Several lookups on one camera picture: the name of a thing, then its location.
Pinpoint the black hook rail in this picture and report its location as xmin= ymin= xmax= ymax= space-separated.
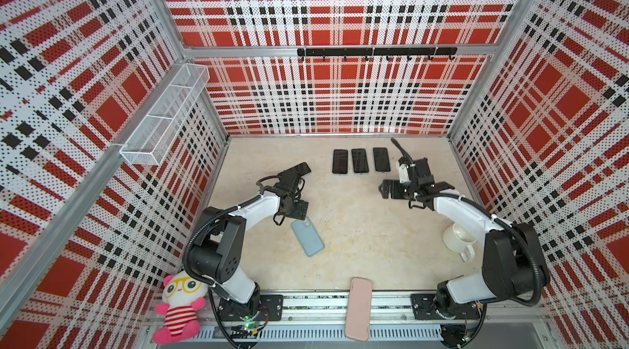
xmin=296 ymin=47 xmax=458 ymax=58

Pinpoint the black phone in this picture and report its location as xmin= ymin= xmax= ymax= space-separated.
xmin=288 ymin=162 xmax=311 ymax=177
xmin=351 ymin=148 xmax=370 ymax=174
xmin=332 ymin=149 xmax=349 ymax=175
xmin=373 ymin=147 xmax=391 ymax=173

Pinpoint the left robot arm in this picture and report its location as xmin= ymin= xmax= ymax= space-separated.
xmin=182 ymin=162 xmax=311 ymax=304

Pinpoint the light blue case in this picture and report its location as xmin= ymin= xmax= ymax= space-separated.
xmin=291 ymin=217 xmax=325 ymax=257

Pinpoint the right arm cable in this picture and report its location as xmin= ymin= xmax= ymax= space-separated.
xmin=390 ymin=138 xmax=549 ymax=308

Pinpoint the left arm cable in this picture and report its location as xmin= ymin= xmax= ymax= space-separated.
xmin=181 ymin=193 xmax=264 ymax=286

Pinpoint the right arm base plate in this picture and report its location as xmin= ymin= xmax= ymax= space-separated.
xmin=410 ymin=293 xmax=481 ymax=321

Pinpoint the white wire basket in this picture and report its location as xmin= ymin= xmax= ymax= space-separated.
xmin=121 ymin=63 xmax=209 ymax=166

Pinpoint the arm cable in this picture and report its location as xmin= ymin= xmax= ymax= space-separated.
xmin=181 ymin=193 xmax=264 ymax=286
xmin=390 ymin=138 xmax=549 ymax=308

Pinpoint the white cup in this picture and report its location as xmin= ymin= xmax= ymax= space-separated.
xmin=442 ymin=224 xmax=477 ymax=262

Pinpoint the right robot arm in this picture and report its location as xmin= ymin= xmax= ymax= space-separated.
xmin=378 ymin=157 xmax=550 ymax=313

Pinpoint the pink plush toy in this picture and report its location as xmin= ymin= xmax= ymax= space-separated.
xmin=152 ymin=270 xmax=208 ymax=345

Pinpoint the pink phone case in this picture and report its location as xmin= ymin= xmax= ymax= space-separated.
xmin=345 ymin=277 xmax=373 ymax=342

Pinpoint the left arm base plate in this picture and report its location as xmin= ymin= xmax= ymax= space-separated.
xmin=218 ymin=294 xmax=284 ymax=322

